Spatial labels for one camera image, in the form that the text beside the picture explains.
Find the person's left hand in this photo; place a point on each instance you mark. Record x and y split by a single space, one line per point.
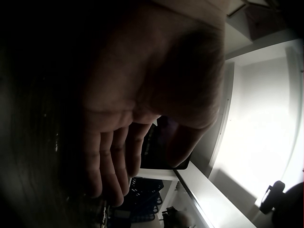
147 71

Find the person's left middle finger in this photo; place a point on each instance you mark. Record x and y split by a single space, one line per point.
120 159

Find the person's left index finger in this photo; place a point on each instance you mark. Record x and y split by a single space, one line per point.
137 147

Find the person's left little finger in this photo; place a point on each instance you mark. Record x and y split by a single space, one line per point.
91 166

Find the person's left thumb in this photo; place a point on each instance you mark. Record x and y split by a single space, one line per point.
184 144

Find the person's left ring finger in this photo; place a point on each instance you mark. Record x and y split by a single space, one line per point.
110 180

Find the black flat screen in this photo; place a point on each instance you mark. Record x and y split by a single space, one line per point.
155 152

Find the stack of blue crates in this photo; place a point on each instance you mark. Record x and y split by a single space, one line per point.
146 197

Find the white shelf unit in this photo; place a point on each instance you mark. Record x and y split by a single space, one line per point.
201 190

